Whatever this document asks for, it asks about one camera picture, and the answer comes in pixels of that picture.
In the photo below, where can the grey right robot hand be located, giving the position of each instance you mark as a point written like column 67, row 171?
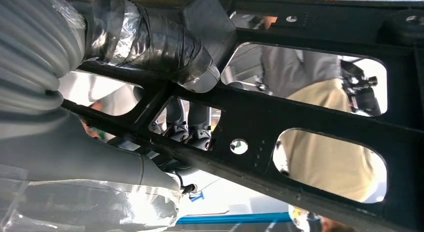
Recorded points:
column 82, row 164

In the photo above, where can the blue metal shelf rack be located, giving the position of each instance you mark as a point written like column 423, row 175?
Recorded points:
column 232, row 218

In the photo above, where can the person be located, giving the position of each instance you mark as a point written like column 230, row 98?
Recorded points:
column 291, row 71
column 311, row 220

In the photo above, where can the black machine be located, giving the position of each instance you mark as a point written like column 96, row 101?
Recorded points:
column 361, row 88

